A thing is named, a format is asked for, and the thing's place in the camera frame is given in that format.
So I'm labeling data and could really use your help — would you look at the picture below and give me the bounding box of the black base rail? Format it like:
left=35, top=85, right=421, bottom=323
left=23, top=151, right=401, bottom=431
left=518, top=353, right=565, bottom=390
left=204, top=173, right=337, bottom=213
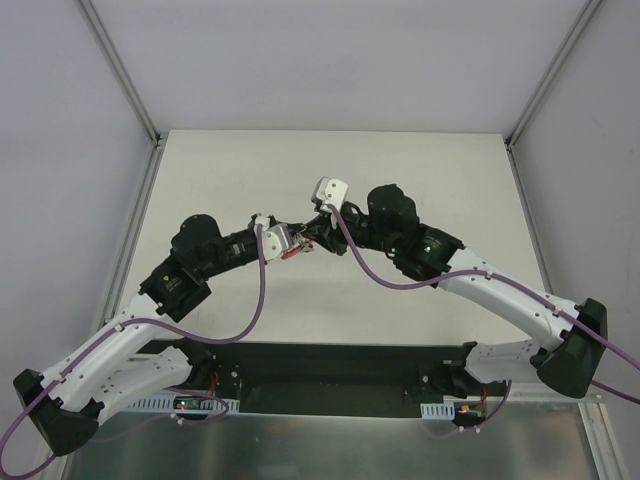
left=141, top=340, right=506, bottom=418

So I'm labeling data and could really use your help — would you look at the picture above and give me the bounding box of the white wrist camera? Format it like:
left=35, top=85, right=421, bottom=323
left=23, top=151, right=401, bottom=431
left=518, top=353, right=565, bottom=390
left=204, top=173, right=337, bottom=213
left=250, top=213, right=294, bottom=263
left=311, top=176, right=349, bottom=213

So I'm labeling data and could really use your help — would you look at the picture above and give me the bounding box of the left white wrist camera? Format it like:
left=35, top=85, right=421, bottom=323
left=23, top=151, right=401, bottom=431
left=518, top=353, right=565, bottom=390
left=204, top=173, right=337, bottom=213
left=250, top=213, right=294, bottom=263

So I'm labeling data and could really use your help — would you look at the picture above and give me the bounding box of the right cable duct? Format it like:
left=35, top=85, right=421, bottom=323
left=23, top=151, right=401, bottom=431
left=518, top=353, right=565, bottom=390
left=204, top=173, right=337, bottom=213
left=419, top=400, right=486, bottom=421

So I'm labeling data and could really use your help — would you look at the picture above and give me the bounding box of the aluminium frame post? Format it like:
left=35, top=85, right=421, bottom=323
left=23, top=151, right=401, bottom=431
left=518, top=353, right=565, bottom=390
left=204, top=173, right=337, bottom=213
left=505, top=0, right=604, bottom=152
left=75, top=0, right=163, bottom=147

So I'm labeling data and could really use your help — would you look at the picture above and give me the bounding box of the red keyring tag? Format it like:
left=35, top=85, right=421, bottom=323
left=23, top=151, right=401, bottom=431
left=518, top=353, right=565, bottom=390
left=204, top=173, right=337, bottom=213
left=281, top=242, right=314, bottom=260

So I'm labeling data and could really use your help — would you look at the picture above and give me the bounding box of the right aluminium frame post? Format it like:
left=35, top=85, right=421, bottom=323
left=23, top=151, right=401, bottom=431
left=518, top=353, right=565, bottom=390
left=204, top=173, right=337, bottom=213
left=505, top=0, right=604, bottom=152

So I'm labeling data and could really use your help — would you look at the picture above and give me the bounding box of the left cable duct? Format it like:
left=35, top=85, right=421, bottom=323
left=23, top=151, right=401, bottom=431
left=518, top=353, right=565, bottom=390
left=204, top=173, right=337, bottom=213
left=127, top=393, right=240, bottom=415

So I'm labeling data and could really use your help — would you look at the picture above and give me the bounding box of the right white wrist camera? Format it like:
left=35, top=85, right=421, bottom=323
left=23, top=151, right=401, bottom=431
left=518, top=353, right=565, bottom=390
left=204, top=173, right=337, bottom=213
left=311, top=176, right=349, bottom=213

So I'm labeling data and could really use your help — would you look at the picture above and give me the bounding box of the cable duct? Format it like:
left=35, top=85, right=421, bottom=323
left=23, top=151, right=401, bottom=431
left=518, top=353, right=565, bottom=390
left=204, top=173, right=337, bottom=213
left=127, top=393, right=240, bottom=415
left=419, top=400, right=486, bottom=421

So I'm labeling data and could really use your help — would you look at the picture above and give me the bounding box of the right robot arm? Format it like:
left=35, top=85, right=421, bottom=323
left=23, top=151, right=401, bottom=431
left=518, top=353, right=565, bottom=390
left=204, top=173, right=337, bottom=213
left=303, top=177, right=607, bottom=399

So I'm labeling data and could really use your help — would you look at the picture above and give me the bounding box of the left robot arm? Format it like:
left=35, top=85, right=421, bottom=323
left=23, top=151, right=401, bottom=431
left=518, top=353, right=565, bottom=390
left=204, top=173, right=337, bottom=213
left=13, top=214, right=303, bottom=457

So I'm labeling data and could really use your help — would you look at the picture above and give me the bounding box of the left aluminium frame post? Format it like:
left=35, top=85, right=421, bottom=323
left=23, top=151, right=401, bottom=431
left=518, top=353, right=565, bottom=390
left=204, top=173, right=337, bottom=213
left=75, top=0, right=163, bottom=147

